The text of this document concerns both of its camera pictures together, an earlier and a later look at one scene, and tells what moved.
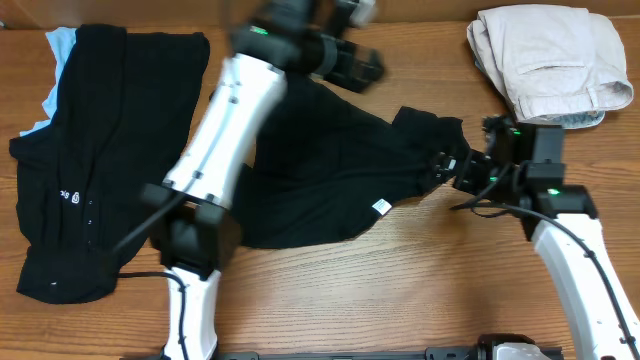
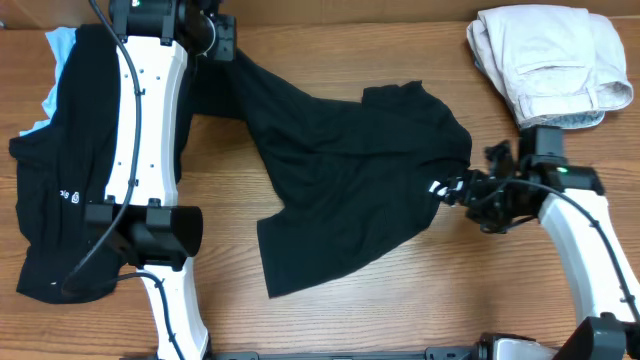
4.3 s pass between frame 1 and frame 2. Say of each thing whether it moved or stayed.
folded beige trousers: stayed
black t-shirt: moved
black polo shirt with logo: stayed
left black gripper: moved
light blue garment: stayed
